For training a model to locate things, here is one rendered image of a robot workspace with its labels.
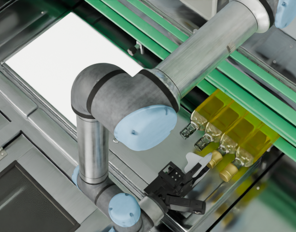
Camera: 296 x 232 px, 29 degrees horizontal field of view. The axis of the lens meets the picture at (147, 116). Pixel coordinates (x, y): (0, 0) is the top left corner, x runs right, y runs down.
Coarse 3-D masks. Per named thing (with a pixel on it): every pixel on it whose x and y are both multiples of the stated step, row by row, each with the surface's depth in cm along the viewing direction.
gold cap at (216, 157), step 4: (212, 152) 165; (216, 152) 164; (212, 156) 163; (216, 156) 163; (220, 156) 164; (212, 160) 163; (216, 160) 163; (220, 160) 164; (208, 164) 164; (212, 164) 163
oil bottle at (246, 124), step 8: (248, 112) 169; (240, 120) 168; (248, 120) 168; (256, 120) 167; (232, 128) 166; (240, 128) 166; (248, 128) 166; (224, 136) 165; (232, 136) 165; (240, 136) 165; (224, 144) 165; (232, 144) 164; (232, 152) 166
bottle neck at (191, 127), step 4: (188, 124) 170; (192, 124) 170; (184, 128) 170; (188, 128) 169; (192, 128) 169; (196, 128) 170; (180, 132) 169; (184, 132) 169; (188, 132) 169; (192, 132) 170; (184, 136) 171; (188, 136) 169
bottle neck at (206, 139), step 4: (204, 136) 168; (208, 136) 167; (200, 140) 167; (204, 140) 167; (208, 140) 167; (196, 144) 166; (200, 144) 166; (204, 144) 167; (208, 144) 168; (196, 148) 168; (200, 148) 166
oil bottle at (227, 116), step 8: (232, 104) 171; (224, 112) 170; (232, 112) 170; (240, 112) 169; (216, 120) 168; (224, 120) 168; (232, 120) 168; (208, 128) 168; (216, 128) 167; (224, 128) 167; (216, 136) 167
